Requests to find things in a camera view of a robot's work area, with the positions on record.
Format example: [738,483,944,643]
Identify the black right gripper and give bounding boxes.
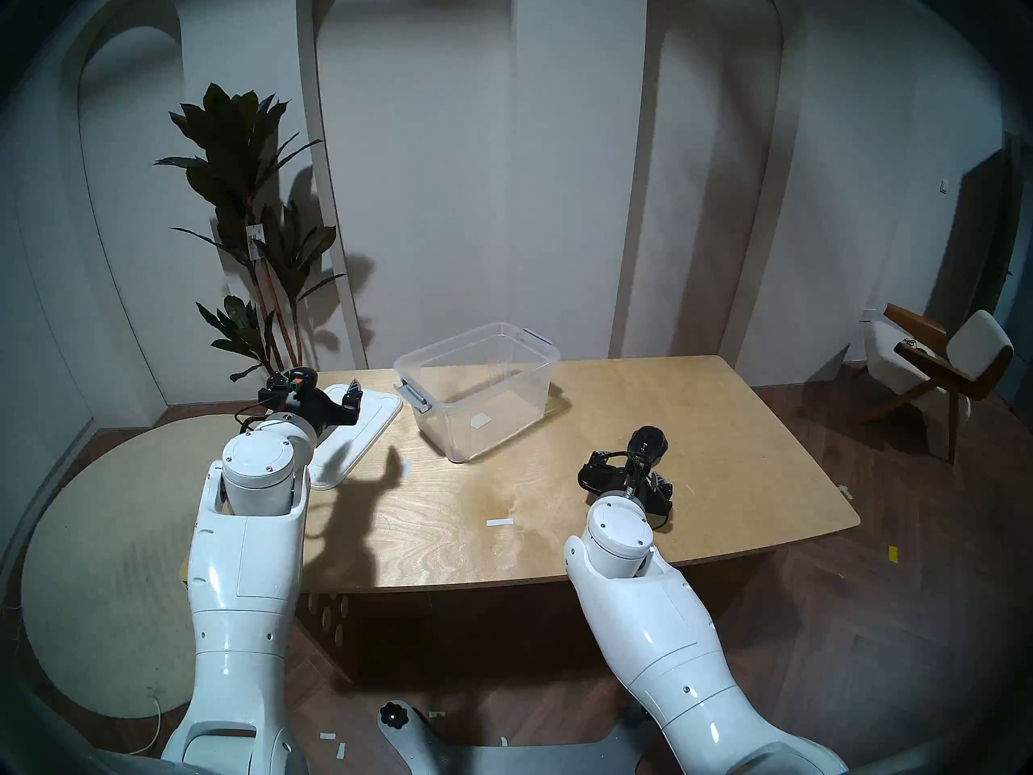
[577,450,675,517]

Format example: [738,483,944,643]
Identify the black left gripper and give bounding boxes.
[258,367,364,429]

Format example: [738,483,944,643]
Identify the white lid with grey handle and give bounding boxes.
[309,383,404,492]

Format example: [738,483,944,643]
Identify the black computer mouse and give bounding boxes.
[628,426,669,467]

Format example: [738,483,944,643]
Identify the clear plastic storage container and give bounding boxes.
[393,322,562,464]

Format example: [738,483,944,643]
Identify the tall dark green plant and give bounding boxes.
[153,83,348,388]

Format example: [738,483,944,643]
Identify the round beige rug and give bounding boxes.
[22,414,243,719]

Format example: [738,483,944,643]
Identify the white wooden armchair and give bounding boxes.
[857,303,1014,464]

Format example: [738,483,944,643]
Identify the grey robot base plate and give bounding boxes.
[378,701,655,775]

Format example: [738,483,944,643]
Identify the white floor cable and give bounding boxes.
[129,693,162,756]

